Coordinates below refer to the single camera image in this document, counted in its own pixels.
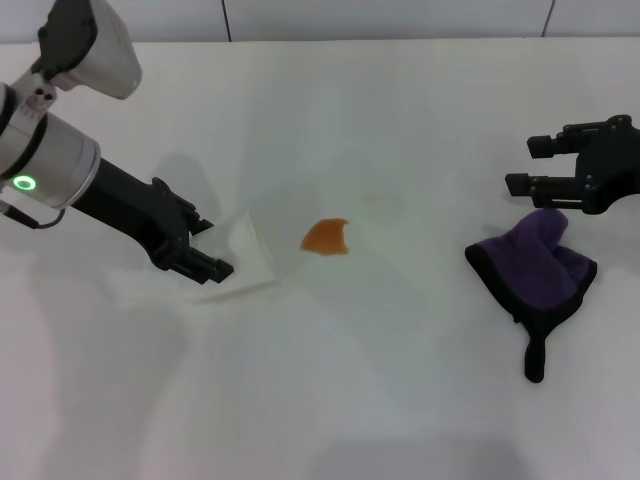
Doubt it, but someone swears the white paper cup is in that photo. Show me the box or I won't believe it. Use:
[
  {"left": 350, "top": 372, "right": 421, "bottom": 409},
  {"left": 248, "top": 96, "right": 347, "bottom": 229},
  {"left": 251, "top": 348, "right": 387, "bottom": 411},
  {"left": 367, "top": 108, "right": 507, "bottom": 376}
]
[{"left": 192, "top": 207, "right": 281, "bottom": 306}]

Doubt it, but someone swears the left wrist camera housing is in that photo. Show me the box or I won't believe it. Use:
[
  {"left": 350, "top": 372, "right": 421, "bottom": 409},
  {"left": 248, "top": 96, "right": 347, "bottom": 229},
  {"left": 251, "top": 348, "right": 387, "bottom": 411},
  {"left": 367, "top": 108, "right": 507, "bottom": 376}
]
[{"left": 37, "top": 0, "right": 143, "bottom": 101}]

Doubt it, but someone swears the purple rag with black trim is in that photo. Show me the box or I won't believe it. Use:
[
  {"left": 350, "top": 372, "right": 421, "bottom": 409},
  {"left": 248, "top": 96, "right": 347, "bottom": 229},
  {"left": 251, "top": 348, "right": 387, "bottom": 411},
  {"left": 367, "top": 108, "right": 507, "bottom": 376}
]
[{"left": 463, "top": 208, "right": 599, "bottom": 385}]

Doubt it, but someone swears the left arm dark cable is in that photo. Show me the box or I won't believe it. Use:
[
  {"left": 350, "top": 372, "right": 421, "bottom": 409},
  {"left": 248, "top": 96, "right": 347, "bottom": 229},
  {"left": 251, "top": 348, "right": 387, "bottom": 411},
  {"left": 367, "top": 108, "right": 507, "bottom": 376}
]
[{"left": 0, "top": 198, "right": 67, "bottom": 232}]

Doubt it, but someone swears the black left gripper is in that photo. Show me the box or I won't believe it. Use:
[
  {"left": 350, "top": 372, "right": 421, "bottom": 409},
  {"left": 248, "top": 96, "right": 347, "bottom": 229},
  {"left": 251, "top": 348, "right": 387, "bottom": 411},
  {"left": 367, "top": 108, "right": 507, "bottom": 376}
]
[{"left": 72, "top": 157, "right": 235, "bottom": 286}]

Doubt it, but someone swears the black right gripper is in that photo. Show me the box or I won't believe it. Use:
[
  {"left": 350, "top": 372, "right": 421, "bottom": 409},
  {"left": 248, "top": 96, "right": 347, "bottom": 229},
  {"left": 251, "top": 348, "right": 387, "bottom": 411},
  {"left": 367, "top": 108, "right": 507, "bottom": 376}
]
[{"left": 504, "top": 114, "right": 640, "bottom": 217}]

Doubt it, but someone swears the brown liquid stain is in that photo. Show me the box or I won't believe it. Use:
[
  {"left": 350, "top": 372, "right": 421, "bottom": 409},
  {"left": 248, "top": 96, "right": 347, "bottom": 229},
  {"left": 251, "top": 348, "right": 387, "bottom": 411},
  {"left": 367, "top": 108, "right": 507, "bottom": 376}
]
[{"left": 299, "top": 218, "right": 352, "bottom": 257}]

